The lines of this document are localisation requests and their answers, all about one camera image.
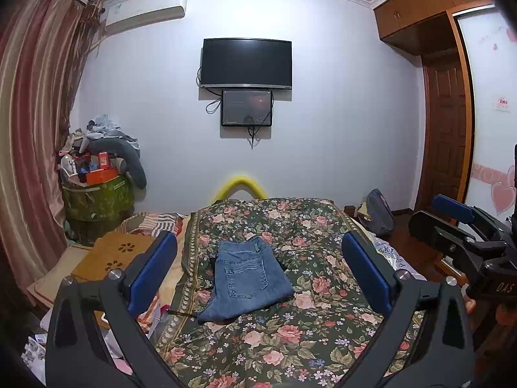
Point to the dark floral bedspread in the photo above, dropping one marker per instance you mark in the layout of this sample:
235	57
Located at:
282	343

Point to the pink striped curtain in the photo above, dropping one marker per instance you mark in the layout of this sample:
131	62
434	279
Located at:
36	129

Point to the grey bolster pillow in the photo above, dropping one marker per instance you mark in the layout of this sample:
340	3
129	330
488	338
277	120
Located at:
133	161

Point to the blue denim pants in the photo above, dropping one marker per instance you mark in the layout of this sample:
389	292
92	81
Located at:
242	283

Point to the white air conditioner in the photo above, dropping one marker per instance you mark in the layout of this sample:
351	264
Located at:
141	16

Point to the grey backpack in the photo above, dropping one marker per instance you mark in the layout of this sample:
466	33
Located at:
379	210

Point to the wooden overhead cabinet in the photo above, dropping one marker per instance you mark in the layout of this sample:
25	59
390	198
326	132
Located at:
416	12

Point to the beige pillow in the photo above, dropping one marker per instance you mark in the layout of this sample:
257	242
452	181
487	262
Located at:
52	279

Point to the pile of grey clothes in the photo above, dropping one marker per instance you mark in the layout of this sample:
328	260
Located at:
105	127

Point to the green storage bin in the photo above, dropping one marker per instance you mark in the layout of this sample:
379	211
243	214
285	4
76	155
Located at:
97	206

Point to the white printed shirt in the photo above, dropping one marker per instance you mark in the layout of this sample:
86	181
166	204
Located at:
387	252

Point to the wooden lap desk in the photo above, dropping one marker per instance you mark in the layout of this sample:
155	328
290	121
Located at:
101	258

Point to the white heart-print wardrobe door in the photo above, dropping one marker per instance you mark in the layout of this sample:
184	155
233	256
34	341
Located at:
492	129

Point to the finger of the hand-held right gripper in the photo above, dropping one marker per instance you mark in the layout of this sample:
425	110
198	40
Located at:
440	232
456	208

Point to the orange box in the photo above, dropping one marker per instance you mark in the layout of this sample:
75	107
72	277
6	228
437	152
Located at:
101	176

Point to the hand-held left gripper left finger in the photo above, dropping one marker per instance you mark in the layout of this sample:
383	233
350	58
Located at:
155	270

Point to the black wall television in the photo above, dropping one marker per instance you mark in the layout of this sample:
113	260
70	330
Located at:
246	62

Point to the brown wooden door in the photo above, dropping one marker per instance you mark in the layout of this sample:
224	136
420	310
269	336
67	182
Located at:
444	129

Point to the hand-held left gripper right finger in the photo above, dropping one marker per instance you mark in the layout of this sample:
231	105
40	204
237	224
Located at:
367	275

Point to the orange striped blanket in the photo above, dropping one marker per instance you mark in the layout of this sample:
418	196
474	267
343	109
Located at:
161	222

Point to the small black wall monitor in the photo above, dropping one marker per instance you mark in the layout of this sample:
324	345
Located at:
246	107

